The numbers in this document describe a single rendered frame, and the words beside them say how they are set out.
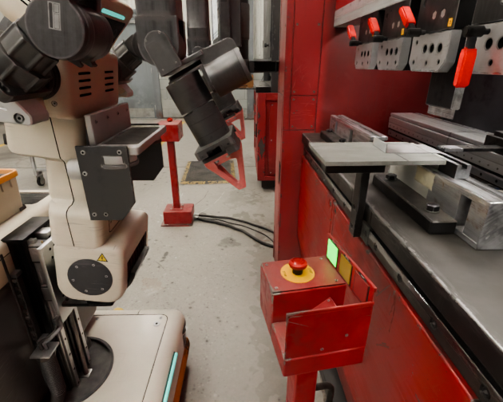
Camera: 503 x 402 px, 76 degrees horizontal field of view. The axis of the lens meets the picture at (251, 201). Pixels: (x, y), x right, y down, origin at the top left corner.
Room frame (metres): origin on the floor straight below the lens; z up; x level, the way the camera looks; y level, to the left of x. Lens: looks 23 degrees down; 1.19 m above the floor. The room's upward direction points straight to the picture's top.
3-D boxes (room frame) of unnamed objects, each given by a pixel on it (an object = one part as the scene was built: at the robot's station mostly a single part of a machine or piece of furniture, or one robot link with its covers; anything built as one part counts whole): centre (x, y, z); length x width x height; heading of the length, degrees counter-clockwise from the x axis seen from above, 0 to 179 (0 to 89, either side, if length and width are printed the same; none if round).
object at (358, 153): (0.75, -0.29, 1.00); 0.26 x 0.18 x 0.01; 92
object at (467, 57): (0.60, -0.38, 1.20); 0.04 x 0.02 x 0.10; 92
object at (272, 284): (0.53, -0.12, 0.75); 0.20 x 0.16 x 0.18; 11
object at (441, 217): (0.72, -0.38, 0.89); 0.30 x 0.05 x 0.03; 2
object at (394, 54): (0.98, -0.42, 1.26); 0.15 x 0.09 x 0.17; 2
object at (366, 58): (1.18, -0.42, 1.26); 0.15 x 0.09 x 0.17; 2
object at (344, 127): (1.31, -0.41, 0.92); 0.50 x 0.06 x 0.10; 2
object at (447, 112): (0.76, -0.43, 1.13); 0.10 x 0.02 x 0.10; 2
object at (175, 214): (2.37, 0.60, 0.41); 0.25 x 0.20 x 0.83; 92
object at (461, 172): (0.74, -0.43, 0.99); 0.20 x 0.03 x 0.03; 2
